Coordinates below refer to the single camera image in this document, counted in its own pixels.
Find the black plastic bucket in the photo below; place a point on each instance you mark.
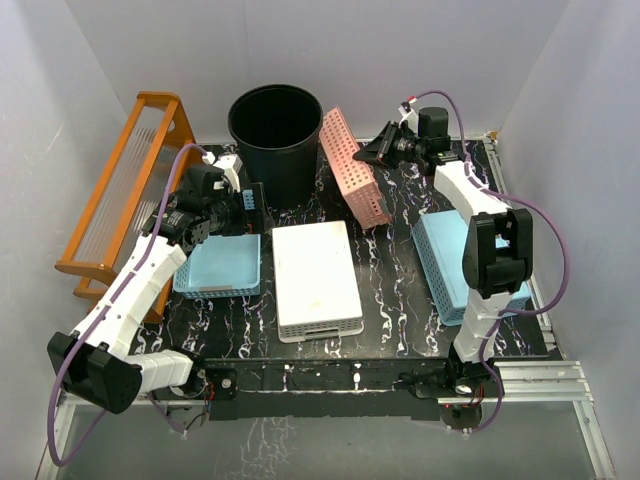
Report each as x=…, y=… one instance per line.
x=276, y=128

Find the white perforated plastic basket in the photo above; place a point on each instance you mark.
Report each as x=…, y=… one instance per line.
x=317, y=294

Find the pink perforated plastic basket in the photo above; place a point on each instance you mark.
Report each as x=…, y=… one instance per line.
x=355, y=179

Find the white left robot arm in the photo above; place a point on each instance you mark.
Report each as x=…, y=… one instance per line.
x=94, y=361

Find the orange wooden rack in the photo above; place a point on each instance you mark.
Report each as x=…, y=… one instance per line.
x=126, y=193

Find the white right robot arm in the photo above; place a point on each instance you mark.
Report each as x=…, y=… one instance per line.
x=498, y=252

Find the aluminium frame profile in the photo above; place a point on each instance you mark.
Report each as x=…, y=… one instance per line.
x=522, y=382

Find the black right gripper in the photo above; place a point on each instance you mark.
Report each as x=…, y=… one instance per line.
x=375, y=152

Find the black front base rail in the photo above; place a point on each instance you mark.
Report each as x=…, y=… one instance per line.
x=416, y=388

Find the small blue perforated basket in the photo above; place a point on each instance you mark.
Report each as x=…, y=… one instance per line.
x=220, y=266

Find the large blue perforated basket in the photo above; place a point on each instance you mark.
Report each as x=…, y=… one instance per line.
x=440, y=239

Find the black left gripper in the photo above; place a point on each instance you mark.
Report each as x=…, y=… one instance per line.
x=252, y=220

